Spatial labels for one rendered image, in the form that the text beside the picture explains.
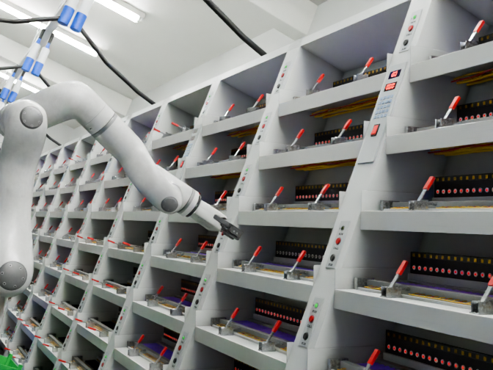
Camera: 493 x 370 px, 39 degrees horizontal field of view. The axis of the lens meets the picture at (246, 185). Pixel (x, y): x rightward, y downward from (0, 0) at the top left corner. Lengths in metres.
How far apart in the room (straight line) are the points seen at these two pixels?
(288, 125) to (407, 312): 1.12
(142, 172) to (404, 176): 0.70
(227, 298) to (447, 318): 1.09
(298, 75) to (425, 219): 1.08
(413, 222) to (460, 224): 0.14
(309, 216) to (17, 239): 0.76
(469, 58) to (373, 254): 0.51
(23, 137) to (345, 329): 0.91
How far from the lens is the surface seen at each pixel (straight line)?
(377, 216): 1.65
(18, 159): 1.84
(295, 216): 1.97
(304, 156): 2.09
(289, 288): 1.86
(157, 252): 2.95
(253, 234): 2.34
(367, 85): 1.97
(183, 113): 3.77
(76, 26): 4.03
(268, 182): 2.37
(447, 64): 1.73
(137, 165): 1.93
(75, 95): 1.90
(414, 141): 1.67
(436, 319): 1.39
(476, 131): 1.53
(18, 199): 1.85
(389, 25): 2.17
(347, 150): 1.90
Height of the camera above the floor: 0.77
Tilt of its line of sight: 12 degrees up
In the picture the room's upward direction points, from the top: 21 degrees clockwise
